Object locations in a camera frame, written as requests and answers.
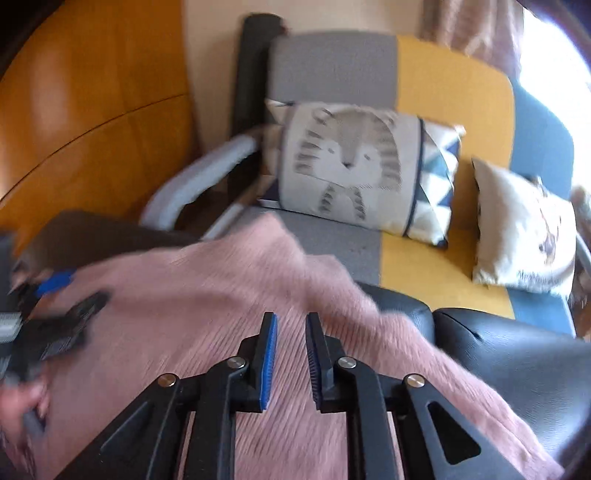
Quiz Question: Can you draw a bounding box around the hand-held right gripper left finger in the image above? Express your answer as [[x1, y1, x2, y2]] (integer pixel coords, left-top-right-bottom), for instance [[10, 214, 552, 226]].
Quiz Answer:
[[55, 311, 279, 480]]

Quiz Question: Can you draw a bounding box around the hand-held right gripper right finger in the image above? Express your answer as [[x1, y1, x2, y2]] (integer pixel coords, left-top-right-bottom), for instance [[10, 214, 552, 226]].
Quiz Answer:
[[305, 311, 527, 480]]

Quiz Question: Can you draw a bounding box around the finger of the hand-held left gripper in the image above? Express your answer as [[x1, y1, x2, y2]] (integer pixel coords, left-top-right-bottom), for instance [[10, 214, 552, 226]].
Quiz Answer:
[[60, 290, 114, 333], [36, 271, 77, 296]]

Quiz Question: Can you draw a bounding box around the pink knitted sweater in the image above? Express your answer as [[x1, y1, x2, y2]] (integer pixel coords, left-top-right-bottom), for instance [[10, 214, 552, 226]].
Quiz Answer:
[[0, 212, 566, 480]]

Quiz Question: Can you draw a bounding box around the person's left hand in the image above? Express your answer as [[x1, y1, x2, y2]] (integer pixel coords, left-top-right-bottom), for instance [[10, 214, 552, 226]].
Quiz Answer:
[[0, 376, 49, 444]]

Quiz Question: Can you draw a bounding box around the wooden panelled cabinet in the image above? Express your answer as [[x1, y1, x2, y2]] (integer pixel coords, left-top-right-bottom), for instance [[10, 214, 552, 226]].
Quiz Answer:
[[0, 0, 199, 236]]

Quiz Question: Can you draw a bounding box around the tiger print cushion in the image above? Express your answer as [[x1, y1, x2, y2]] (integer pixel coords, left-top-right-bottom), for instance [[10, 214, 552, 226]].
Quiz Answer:
[[259, 99, 465, 250]]

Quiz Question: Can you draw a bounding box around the beige deer print cushion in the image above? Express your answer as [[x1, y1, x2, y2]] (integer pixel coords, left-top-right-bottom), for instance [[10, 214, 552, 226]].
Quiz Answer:
[[471, 157, 580, 296]]

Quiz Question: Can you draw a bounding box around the black rolled bolster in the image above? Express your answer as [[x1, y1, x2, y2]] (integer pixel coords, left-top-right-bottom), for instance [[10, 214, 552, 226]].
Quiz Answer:
[[233, 14, 289, 139]]

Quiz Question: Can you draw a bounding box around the grey yellow blue sofa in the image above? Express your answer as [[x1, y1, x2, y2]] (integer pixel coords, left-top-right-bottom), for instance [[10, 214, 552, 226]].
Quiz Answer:
[[139, 30, 591, 337]]

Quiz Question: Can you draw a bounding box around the beige pink curtain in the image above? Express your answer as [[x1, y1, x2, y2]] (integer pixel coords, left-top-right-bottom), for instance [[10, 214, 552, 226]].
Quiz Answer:
[[418, 0, 527, 79]]

